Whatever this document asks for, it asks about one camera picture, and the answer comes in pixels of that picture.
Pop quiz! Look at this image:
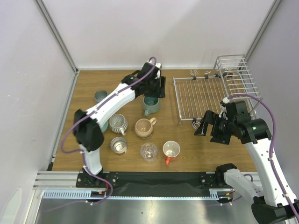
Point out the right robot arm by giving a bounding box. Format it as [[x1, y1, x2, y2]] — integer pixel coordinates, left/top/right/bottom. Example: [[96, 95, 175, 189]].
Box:
[[194, 99, 299, 224]]

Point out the white ribbed ceramic mug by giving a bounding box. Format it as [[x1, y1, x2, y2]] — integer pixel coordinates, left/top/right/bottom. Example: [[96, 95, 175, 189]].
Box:
[[109, 114, 128, 136]]

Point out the purple cable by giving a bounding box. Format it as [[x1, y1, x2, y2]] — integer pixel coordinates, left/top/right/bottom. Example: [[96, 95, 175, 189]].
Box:
[[60, 56, 157, 206], [219, 94, 299, 217]]

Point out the metal wire dish rack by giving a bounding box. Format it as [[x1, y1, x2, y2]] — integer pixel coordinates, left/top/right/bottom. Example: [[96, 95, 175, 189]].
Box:
[[173, 54, 263, 126]]

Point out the small steel cup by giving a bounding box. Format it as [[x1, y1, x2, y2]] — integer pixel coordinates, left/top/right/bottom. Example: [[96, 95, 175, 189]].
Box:
[[110, 137, 127, 155]]

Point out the beige ceramic mug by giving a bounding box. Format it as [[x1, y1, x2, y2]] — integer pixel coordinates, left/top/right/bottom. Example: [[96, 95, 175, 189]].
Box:
[[135, 118, 157, 139]]

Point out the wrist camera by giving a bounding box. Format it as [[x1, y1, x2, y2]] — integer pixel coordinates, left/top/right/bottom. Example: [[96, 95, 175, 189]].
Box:
[[219, 97, 230, 118], [147, 61, 162, 79]]

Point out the clear glass tumbler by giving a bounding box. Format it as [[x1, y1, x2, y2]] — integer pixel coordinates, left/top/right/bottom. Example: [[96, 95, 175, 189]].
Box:
[[140, 143, 158, 162]]

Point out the grey metallic cup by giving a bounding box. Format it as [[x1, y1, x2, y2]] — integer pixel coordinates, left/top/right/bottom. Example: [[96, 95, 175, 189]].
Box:
[[94, 90, 108, 103]]

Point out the aluminium front rail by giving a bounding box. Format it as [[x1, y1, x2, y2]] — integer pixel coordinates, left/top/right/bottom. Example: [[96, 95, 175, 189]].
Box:
[[33, 171, 228, 200]]

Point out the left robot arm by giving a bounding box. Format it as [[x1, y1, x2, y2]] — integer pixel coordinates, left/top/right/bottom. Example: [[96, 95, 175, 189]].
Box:
[[72, 61, 166, 187]]

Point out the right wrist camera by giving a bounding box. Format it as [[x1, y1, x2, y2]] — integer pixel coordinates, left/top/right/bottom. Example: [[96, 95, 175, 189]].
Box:
[[219, 97, 230, 118]]

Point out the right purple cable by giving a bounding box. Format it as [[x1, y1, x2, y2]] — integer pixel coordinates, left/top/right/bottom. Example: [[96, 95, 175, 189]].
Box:
[[219, 94, 299, 217]]

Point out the speckled teal ceramic mug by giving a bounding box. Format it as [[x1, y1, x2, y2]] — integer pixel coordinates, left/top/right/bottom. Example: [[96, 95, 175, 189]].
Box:
[[142, 97, 161, 116]]

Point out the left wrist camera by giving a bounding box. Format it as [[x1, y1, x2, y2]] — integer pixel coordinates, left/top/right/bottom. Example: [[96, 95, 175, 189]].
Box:
[[147, 61, 162, 79]]

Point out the teal small cup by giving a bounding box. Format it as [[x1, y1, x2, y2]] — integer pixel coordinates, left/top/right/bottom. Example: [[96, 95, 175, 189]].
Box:
[[101, 122, 109, 133]]

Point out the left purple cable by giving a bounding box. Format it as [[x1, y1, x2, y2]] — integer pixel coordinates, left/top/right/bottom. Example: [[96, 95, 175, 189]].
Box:
[[60, 56, 157, 206]]

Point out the orange mug white inside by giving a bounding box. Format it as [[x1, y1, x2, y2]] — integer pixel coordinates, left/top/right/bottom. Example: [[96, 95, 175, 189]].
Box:
[[163, 140, 180, 166]]

